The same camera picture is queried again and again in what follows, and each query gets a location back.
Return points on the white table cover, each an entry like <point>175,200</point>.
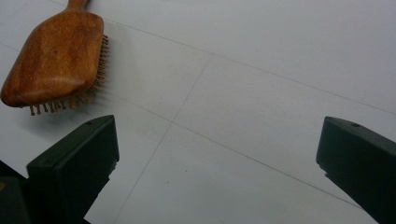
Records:
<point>236,109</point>

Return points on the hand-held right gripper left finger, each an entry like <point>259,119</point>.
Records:
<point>74,161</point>

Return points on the wooden paddle hairbrush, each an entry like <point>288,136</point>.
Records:
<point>56,59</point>

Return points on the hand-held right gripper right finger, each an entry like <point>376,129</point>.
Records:
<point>361,161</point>

